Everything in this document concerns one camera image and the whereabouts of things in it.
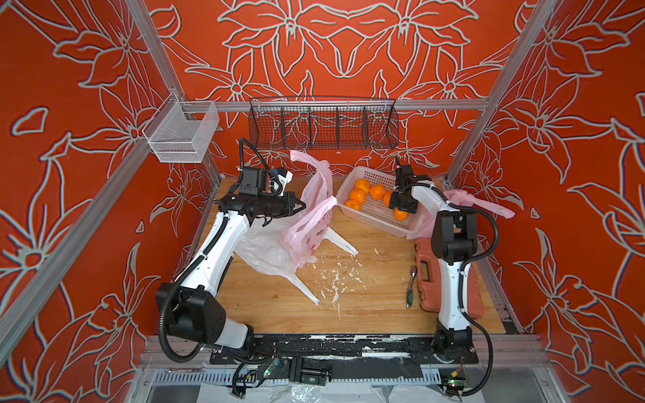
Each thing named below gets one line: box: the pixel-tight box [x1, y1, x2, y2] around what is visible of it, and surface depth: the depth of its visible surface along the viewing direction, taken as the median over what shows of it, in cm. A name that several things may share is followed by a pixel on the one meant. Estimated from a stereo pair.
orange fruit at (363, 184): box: [354, 177, 371, 194], surface depth 112 cm
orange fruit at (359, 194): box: [349, 188, 367, 205], surface depth 108 cm
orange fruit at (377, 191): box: [369, 183, 387, 201], surface depth 109 cm
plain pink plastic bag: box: [282, 150, 338, 269], surface depth 69 cm
